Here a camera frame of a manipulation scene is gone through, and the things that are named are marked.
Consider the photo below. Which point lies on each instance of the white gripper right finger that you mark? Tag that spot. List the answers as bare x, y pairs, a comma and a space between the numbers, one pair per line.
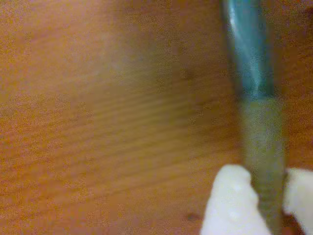
299, 193

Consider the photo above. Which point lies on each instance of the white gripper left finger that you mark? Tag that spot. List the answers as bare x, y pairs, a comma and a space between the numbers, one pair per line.
230, 203

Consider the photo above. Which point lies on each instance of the green translucent pen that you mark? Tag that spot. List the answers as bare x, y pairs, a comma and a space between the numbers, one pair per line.
254, 73

